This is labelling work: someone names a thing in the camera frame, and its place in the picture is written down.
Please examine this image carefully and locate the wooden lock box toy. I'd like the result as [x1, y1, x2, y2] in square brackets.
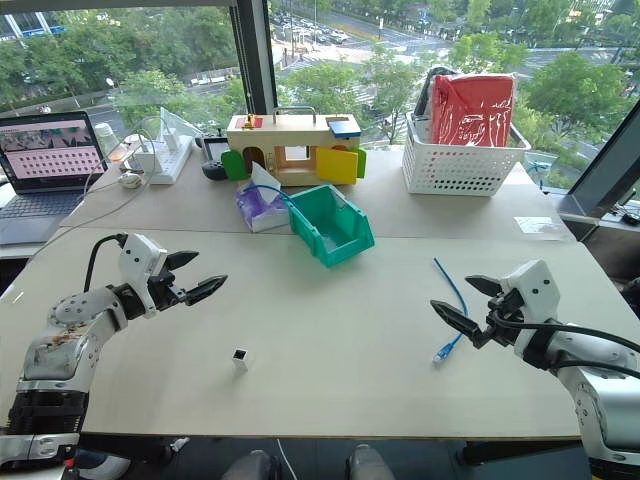
[221, 106, 369, 187]

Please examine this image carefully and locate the red plastic bag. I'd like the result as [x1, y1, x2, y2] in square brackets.
[430, 73, 517, 149]

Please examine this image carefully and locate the green plastic bin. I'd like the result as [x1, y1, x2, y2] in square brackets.
[288, 183, 376, 269]

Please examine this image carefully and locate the clear plastic cup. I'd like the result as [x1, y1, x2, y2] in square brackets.
[93, 122, 122, 152]

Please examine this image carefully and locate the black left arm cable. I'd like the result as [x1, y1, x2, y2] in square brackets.
[83, 233, 127, 294]

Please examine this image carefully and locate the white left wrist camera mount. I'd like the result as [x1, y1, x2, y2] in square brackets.
[118, 233, 169, 320]

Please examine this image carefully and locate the white charging cable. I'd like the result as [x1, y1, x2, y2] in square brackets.
[42, 128, 157, 251]

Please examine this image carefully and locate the black window pillar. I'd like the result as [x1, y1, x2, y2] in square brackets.
[228, 0, 278, 119]

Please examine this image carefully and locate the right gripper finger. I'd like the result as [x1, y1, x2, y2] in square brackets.
[429, 299, 490, 350]
[464, 273, 505, 300]

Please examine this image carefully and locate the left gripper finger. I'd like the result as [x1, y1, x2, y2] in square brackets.
[165, 250, 201, 274]
[183, 273, 230, 308]

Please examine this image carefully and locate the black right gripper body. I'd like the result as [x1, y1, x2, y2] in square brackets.
[480, 288, 527, 350]

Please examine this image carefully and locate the white power strip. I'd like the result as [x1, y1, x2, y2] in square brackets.
[148, 133, 195, 186]

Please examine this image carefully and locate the open laptop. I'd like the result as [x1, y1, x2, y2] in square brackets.
[0, 110, 109, 247]

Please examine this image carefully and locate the black item behind red bag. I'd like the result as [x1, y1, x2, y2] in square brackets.
[413, 64, 454, 122]

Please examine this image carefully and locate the grey rounded shape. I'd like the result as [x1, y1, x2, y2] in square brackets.
[221, 448, 283, 480]
[346, 443, 398, 480]

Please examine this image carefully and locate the white perforated plastic basket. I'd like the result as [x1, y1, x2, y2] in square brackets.
[401, 110, 533, 197]

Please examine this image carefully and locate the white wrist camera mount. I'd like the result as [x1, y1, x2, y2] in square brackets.
[499, 258, 562, 347]
[118, 233, 169, 320]

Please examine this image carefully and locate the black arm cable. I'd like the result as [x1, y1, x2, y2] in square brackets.
[83, 233, 127, 294]
[491, 308, 640, 382]

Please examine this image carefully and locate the small white round object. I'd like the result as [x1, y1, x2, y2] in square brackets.
[118, 169, 147, 191]

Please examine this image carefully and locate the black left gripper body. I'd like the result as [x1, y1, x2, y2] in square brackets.
[146, 268, 190, 313]

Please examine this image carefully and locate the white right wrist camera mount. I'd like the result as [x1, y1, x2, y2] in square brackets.
[499, 258, 562, 347]

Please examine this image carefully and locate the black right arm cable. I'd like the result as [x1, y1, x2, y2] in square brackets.
[491, 308, 640, 382]

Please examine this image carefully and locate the white and blue shoe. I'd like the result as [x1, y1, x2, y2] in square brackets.
[73, 448, 133, 480]

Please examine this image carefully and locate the clear plastic sleeve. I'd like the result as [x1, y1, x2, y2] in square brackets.
[513, 215, 567, 243]

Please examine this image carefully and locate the thin white floor cable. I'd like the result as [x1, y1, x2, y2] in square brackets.
[275, 438, 298, 480]

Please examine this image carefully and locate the black handheld controller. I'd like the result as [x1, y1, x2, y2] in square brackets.
[200, 134, 233, 182]

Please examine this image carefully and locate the blue Ethernet cable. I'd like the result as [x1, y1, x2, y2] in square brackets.
[431, 256, 470, 370]

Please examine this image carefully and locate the blue cable in bin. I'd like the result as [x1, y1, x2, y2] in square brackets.
[248, 181, 297, 207]

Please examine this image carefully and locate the purple tissue pack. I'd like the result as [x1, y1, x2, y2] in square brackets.
[234, 160, 292, 234]

